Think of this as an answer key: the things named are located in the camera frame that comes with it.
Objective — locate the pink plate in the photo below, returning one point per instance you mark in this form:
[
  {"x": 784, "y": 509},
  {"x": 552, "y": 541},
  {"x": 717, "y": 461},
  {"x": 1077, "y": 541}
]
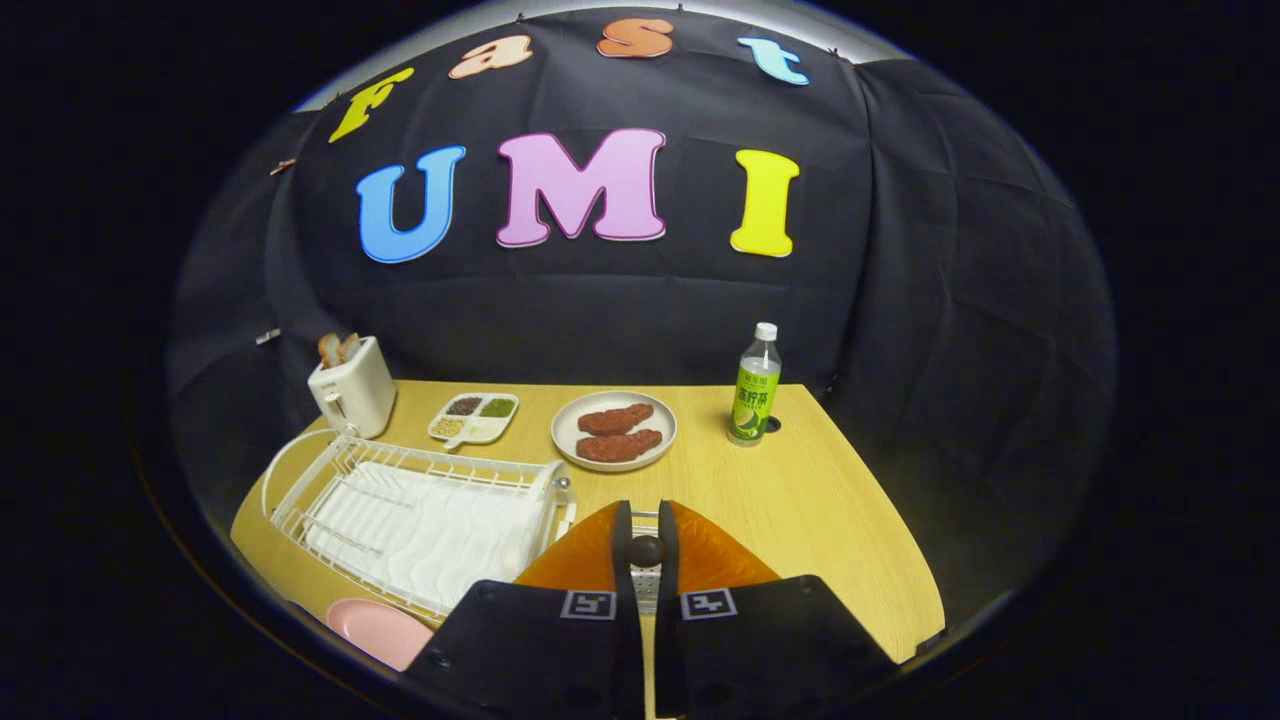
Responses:
[{"x": 375, "y": 630}]

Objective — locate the white ribbed drain mat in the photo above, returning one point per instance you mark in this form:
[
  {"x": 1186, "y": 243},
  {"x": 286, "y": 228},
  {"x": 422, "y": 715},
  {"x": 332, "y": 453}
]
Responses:
[{"x": 430, "y": 535}]

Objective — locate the toast slice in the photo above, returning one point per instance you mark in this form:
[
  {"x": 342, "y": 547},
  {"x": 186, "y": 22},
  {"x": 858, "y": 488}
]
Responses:
[
  {"x": 329, "y": 350},
  {"x": 350, "y": 346}
]

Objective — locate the white plate with meat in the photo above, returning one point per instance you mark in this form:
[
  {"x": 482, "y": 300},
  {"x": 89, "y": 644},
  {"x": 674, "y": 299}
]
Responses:
[{"x": 565, "y": 425}]

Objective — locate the white divided dish with beans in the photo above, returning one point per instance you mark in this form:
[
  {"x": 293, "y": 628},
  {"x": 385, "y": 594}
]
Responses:
[{"x": 475, "y": 425}]

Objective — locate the pink clothespin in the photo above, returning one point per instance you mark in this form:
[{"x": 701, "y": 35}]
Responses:
[{"x": 282, "y": 166}]

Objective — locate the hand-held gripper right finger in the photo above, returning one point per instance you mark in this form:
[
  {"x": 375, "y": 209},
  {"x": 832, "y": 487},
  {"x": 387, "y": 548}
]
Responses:
[{"x": 760, "y": 650}]

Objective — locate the green label drink bottle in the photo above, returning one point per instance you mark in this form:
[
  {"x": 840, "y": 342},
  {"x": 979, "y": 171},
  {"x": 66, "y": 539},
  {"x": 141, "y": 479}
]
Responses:
[{"x": 755, "y": 400}]

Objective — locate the white toaster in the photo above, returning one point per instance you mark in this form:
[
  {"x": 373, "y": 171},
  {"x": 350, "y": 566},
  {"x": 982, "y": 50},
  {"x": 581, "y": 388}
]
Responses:
[{"x": 355, "y": 395}]

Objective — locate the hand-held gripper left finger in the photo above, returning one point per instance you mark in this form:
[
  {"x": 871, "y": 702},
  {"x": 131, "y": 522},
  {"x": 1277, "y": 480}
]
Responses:
[{"x": 540, "y": 650}]

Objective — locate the brown meat piece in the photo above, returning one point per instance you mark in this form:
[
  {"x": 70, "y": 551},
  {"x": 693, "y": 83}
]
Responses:
[
  {"x": 618, "y": 446},
  {"x": 615, "y": 419}
]

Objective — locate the black backdrop cloth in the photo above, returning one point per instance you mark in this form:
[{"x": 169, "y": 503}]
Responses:
[{"x": 950, "y": 300}]

